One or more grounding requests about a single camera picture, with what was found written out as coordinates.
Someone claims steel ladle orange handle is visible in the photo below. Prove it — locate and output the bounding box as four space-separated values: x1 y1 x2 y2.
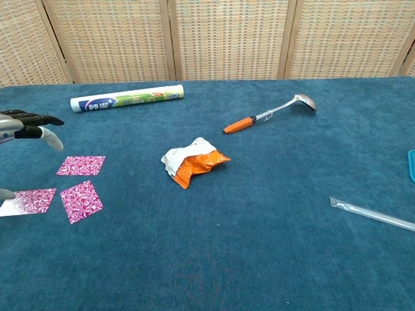
222 93 318 135

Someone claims white cling film roll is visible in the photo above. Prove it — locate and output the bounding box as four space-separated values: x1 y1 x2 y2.
69 84 185 113

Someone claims magenta patterned square packet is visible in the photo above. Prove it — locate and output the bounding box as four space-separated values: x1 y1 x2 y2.
59 180 104 225

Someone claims woven bamboo folding screen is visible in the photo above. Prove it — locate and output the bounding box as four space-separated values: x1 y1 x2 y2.
0 0 415 88

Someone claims clear wrapped straw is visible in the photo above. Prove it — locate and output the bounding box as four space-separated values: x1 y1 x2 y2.
329 196 415 233

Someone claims orange white snack packet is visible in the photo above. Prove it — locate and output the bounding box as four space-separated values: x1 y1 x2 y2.
161 137 231 190

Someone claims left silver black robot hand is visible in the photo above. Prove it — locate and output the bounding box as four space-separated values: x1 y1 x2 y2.
0 109 65 201

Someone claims blue carpet table mat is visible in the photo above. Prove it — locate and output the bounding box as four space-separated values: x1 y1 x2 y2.
0 76 415 311

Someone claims pink patterned sponge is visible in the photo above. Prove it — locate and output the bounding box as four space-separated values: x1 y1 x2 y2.
0 188 57 218

